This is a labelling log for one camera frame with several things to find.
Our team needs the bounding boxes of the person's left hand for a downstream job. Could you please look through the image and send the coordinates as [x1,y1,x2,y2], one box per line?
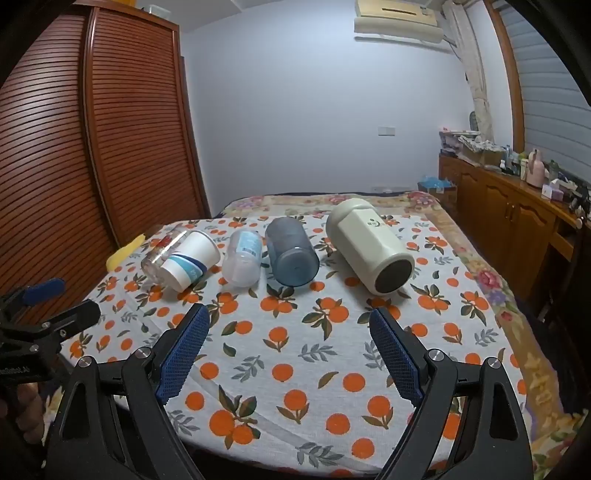
[9,383,45,444]

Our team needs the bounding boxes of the wall air conditioner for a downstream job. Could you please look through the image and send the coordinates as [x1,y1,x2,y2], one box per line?
[353,0,444,44]

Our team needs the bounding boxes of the wooden sideboard cabinet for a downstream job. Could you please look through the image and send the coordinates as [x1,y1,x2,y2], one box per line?
[439,155,583,302]

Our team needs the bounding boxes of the blue translucent plastic cup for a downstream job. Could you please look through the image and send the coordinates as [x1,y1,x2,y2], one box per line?
[266,217,320,287]

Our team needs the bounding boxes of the yellow plush toy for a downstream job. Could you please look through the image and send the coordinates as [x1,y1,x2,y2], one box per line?
[105,234,145,272]

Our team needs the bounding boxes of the wrapped air conditioner pipe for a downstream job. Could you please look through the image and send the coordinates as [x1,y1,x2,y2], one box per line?
[443,1,494,142]

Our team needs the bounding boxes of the blue item box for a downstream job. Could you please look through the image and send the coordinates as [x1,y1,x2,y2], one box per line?
[418,177,458,209]

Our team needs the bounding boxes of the clear glass red print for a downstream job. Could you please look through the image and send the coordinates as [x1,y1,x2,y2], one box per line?
[140,226,189,284]

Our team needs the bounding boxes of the white paper cup striped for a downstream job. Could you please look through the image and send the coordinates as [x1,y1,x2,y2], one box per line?
[159,231,221,292]

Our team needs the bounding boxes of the white wall switch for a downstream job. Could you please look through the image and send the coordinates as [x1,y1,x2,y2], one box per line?
[378,126,396,137]

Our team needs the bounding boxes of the cluttered boxes on sideboard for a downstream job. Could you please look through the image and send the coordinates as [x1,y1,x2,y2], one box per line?
[439,129,505,167]

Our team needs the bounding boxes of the orange print tablecloth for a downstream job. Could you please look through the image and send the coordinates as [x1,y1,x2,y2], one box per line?
[63,215,526,476]

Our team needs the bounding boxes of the grey window blind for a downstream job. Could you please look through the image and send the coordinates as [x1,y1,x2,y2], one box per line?
[495,1,591,181]

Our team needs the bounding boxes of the pink thermos jug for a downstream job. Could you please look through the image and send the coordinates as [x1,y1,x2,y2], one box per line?
[526,149,546,189]

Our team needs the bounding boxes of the brown louvered wardrobe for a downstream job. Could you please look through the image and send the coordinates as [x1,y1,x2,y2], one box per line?
[1,1,211,324]

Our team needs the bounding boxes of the clear plastic cup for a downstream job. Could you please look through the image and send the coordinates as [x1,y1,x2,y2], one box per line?
[222,229,263,288]

